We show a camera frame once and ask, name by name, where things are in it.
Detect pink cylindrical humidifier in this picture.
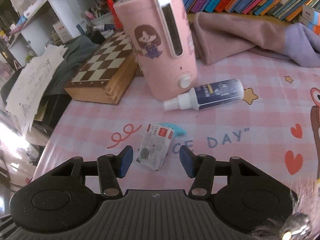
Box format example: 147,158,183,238
114,0,197,101

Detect white paper sheets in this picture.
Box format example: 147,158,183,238
6,44,68,136

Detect white shelf unit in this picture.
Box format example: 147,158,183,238
8,0,98,65

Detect pink checkered tablecloth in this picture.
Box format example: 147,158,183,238
34,52,319,190

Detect small white red packet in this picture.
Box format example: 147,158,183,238
136,123,174,171

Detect white blue spray bottle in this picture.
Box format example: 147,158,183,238
164,79,244,111

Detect teal plastic piece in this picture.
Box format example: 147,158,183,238
156,122,187,139

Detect pink purple cloth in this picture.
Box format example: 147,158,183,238
190,12,319,68

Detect orange white boxes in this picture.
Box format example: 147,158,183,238
298,5,320,35

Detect wooden chess board box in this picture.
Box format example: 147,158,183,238
65,31,138,105

